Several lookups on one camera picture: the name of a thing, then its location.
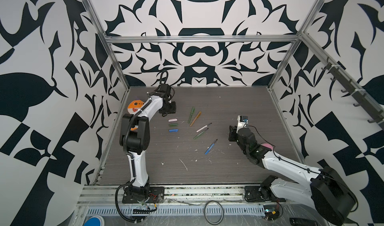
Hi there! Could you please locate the pink pen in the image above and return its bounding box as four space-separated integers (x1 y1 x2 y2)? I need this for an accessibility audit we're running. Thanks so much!
196 123 212 133

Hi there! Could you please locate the dark green pen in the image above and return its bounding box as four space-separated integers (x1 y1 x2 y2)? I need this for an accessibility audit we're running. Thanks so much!
193 128 209 140

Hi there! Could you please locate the orange pen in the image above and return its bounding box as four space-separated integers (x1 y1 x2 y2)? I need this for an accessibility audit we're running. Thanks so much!
190 118 198 127

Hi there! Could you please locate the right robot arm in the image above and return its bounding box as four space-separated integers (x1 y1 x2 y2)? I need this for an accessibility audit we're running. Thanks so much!
229 126 359 226

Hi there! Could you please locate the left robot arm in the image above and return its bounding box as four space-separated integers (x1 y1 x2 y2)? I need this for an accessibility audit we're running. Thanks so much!
115 71 177 224

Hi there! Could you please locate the blue pen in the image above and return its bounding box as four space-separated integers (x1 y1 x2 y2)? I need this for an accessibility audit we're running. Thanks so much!
205 139 218 155

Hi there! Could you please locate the pink round button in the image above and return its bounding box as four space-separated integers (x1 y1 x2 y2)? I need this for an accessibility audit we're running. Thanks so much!
261 143 274 151

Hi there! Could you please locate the orange shark plush toy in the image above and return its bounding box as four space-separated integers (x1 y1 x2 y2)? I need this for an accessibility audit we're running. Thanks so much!
127 100 145 117

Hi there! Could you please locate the green lit circuit board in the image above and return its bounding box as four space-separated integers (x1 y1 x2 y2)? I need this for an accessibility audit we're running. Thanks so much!
263 204 284 222

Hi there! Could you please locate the black device bottom right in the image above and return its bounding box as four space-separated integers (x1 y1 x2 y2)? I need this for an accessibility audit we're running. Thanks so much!
290 218 318 226

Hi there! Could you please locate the blue round button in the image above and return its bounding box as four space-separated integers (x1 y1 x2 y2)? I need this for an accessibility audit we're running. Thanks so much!
84 216 105 226

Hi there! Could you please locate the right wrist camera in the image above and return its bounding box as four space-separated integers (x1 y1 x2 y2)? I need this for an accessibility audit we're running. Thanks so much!
236 116 249 133

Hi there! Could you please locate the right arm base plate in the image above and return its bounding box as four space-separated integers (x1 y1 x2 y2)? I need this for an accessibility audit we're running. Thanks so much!
244 186 286 203

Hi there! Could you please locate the white slotted cable duct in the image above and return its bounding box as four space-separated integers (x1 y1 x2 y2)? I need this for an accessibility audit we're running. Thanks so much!
86 204 265 217

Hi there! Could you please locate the black cable loop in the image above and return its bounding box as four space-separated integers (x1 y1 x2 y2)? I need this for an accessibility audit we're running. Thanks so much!
203 200 225 226

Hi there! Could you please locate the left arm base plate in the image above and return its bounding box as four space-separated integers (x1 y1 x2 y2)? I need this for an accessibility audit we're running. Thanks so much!
122 186 165 204

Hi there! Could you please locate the wall hook rail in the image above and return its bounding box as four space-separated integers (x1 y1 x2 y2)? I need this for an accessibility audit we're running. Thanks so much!
322 58 384 128

